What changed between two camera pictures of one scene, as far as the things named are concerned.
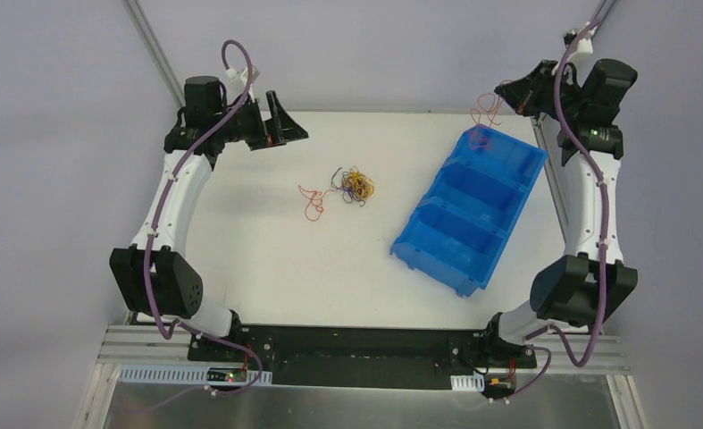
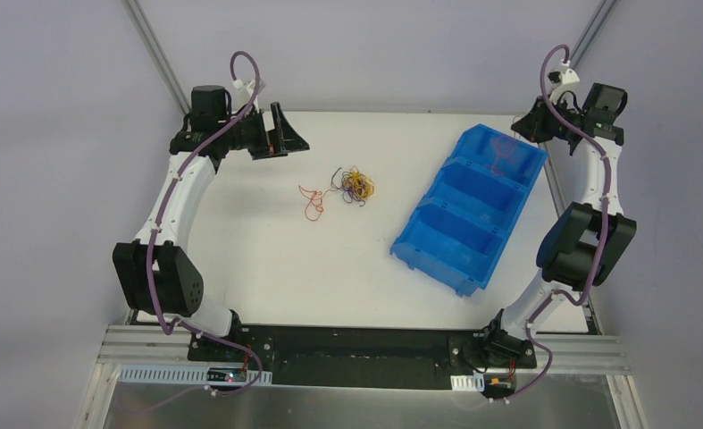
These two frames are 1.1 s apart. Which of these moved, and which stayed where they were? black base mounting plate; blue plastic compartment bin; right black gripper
Moved: right black gripper
Stayed: blue plastic compartment bin; black base mounting plate
